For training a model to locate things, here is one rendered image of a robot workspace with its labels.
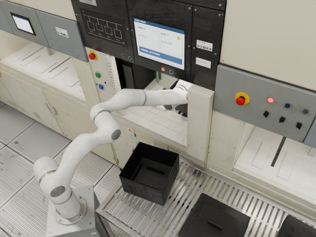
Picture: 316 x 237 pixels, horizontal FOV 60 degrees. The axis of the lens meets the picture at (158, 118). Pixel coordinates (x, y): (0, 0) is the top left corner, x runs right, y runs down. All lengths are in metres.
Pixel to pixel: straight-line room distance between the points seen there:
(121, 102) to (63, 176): 0.45
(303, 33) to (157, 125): 1.15
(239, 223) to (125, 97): 0.87
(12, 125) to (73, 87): 1.41
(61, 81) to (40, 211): 1.18
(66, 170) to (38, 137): 1.98
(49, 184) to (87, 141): 0.26
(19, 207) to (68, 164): 1.55
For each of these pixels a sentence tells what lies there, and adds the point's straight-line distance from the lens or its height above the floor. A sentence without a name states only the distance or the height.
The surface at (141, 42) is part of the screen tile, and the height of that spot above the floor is 1.56.
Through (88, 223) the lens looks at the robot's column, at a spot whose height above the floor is 0.76.
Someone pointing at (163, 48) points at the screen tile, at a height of 1.56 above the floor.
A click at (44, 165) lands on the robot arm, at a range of 1.50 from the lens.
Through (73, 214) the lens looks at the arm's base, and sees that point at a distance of 1.75.
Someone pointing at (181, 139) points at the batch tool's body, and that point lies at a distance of 1.84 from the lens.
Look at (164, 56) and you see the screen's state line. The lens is 1.42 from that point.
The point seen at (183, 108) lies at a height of 0.98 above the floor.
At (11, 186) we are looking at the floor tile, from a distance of 3.10.
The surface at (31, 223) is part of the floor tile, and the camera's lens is 2.80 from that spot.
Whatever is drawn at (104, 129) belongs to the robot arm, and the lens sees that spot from 1.35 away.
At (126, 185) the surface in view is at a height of 0.85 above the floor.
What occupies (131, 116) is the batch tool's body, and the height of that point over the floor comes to 0.87.
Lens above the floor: 2.30
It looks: 46 degrees down
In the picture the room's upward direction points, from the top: 5 degrees counter-clockwise
